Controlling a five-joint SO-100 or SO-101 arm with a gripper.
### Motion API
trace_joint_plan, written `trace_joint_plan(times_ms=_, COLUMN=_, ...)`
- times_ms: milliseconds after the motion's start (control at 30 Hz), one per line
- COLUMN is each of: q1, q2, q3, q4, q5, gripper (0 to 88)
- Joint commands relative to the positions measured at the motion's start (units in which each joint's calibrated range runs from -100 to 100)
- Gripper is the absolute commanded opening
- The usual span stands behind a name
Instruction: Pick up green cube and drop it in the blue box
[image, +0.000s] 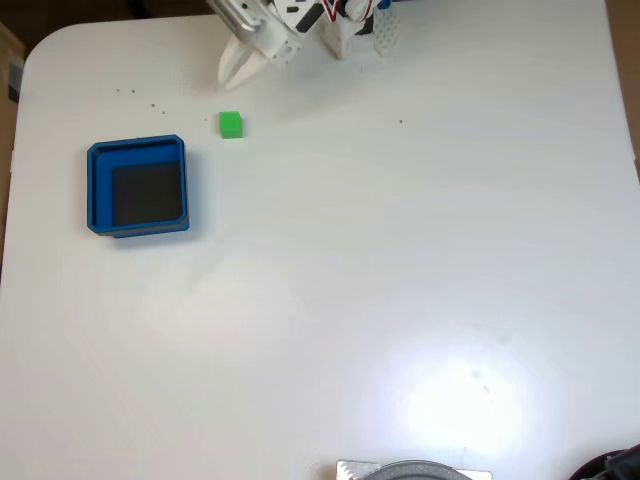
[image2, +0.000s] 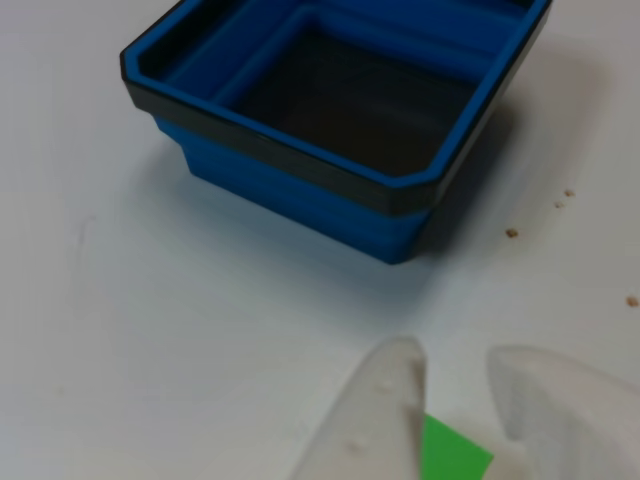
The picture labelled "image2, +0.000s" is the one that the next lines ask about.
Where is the green cube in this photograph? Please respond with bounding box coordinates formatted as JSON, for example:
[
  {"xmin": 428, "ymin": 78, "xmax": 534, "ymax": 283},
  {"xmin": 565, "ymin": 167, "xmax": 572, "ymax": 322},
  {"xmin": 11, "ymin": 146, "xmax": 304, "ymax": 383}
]
[{"xmin": 419, "ymin": 413, "xmax": 495, "ymax": 480}]

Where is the blue collapsible box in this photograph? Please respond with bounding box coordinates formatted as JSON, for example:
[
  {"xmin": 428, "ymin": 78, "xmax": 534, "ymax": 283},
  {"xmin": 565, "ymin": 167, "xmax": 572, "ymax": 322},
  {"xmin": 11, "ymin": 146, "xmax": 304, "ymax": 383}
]
[{"xmin": 118, "ymin": 0, "xmax": 554, "ymax": 266}]

